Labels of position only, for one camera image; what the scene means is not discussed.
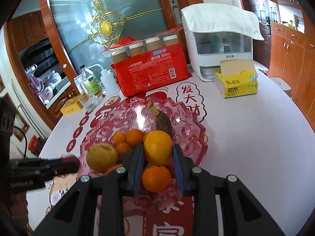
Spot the mandarin orange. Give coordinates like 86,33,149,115
126,129,144,148
115,142,132,156

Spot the printed white tablecloth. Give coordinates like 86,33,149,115
27,70,314,235

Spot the white squeeze bottle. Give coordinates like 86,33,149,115
100,69,120,94

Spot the white countertop appliance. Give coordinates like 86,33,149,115
181,12,257,82

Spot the wooden cabinet wall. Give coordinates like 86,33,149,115
268,0,314,127

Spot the yellow speckled pear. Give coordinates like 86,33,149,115
86,143,119,173

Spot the glass sliding door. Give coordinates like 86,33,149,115
46,0,170,67

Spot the pink glass fruit bowl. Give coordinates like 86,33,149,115
77,96,208,216

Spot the red paper cup package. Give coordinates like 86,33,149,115
104,26,190,96

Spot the yellow tissue box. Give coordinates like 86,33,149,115
214,59,258,99

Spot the drinking glass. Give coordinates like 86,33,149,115
79,93,99,112

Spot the yellow tin box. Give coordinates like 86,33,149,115
60,96,83,116

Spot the red yellow apple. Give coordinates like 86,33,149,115
103,164,123,176

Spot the black cable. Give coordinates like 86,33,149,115
13,125,29,159

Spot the overripe brown banana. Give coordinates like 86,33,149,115
148,100,173,138

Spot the white cloth on appliance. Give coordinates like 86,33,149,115
181,3,264,41

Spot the small mandarin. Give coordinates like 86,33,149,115
144,130,172,166

